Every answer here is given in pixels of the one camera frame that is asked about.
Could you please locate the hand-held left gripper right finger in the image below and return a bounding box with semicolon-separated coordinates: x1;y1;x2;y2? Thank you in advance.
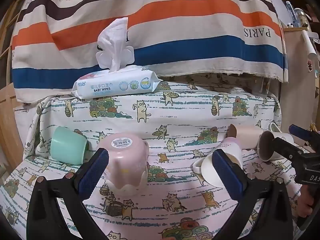
212;149;293;240

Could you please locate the pink cup with barcode label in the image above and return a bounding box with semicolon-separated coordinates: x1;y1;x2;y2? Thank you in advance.
96;133;150;197

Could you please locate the white mug with dark inside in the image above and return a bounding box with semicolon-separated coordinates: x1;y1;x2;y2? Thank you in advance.
257;131;302;162

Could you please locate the person's right hand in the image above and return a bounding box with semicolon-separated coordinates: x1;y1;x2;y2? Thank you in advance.
297;184;314;218

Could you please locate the white and pink cup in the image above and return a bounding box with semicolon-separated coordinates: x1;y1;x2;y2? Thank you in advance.
192;137;244;188

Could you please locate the striped cloth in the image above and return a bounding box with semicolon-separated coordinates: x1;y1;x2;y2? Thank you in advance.
10;0;289;104

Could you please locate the white paper tube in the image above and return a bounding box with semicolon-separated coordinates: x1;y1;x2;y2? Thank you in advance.
301;30;317;56

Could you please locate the clear bottle with blue cap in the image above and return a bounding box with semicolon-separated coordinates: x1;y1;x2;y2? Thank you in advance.
286;1;297;27

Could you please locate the cat printed cloth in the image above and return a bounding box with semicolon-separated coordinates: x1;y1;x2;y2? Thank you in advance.
0;79;311;240

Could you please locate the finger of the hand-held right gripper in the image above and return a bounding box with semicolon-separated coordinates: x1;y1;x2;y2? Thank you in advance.
289;124;320;144
271;136;304;159

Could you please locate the mint green cup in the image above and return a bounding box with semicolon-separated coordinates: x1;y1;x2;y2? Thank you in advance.
50;126;89;166

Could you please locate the baby wipes pack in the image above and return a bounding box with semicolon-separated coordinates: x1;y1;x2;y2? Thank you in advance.
71;17;164;99

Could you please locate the wooden cabinet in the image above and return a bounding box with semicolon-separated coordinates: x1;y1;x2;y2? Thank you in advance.
282;26;320;142

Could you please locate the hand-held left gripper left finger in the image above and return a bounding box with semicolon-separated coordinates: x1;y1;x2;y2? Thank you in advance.
26;147;110;240

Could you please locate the clear bottle with white cap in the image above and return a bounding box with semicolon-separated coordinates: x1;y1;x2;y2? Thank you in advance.
294;8;311;27

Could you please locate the wooden door panel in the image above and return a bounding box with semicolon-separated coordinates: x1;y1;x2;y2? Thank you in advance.
0;84;26;162

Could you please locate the beige cup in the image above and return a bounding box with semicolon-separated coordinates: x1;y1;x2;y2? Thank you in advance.
227;123;264;151

